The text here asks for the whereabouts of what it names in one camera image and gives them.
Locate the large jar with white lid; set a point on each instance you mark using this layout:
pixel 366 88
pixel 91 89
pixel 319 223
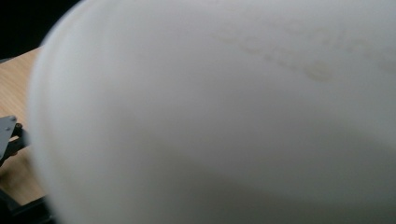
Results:
pixel 218 112

